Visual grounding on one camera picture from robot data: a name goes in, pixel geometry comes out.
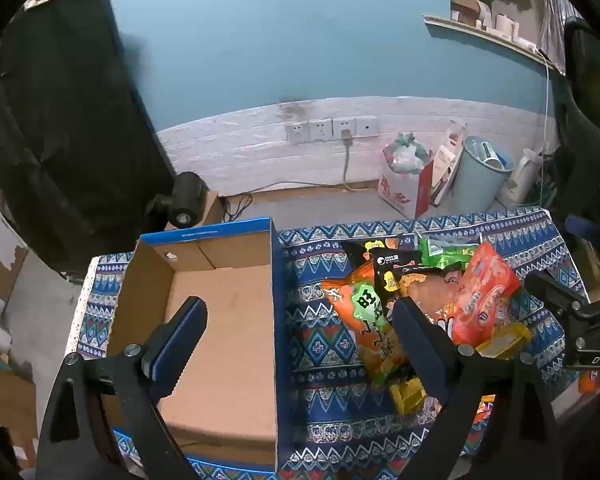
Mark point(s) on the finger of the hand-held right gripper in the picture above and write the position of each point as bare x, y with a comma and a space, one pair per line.
585, 225
550, 290

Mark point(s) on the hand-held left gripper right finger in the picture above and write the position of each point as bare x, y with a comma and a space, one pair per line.
420, 345

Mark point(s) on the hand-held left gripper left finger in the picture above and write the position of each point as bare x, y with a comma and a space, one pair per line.
180, 342

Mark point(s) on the blue-rimmed cardboard box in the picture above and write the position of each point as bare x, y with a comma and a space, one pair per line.
220, 320

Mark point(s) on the small yellow snack packet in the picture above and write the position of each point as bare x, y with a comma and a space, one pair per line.
407, 395

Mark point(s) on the large orange clear chip bag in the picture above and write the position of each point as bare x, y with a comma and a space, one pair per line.
425, 285

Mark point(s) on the orange green snack bag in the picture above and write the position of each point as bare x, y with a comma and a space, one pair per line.
365, 320

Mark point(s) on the red snack packet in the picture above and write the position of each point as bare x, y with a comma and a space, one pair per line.
485, 290

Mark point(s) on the long yellow snack packet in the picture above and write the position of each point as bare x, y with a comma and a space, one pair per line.
505, 340

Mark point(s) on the small black snack packet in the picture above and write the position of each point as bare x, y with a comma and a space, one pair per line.
390, 270

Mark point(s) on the small orange snack packet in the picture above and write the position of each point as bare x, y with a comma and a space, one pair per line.
484, 407

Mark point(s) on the green snack packet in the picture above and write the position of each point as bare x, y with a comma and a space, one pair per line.
440, 255

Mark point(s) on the white electric kettle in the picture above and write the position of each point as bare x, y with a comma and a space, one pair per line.
522, 175

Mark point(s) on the blue patterned tablecloth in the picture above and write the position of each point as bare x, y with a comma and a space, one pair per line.
330, 360

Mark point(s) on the light blue trash bin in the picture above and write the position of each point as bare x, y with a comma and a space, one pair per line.
475, 185

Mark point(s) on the black round device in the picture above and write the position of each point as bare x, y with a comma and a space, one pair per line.
185, 200

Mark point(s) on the red white paper bag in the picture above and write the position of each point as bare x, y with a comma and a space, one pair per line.
405, 195

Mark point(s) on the white cardboard packaging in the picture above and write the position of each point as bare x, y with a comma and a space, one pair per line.
445, 160

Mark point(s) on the brown cardboard carton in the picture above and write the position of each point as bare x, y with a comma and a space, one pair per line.
15, 400

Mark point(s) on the torn white cardboard panel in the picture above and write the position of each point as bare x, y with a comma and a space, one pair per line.
0, 260

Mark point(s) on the white paper cup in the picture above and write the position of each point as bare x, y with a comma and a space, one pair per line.
517, 30
504, 25

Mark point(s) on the black curtain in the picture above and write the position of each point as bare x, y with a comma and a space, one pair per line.
55, 135

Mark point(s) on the white wall socket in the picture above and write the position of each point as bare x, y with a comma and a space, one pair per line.
320, 130
366, 126
297, 132
337, 124

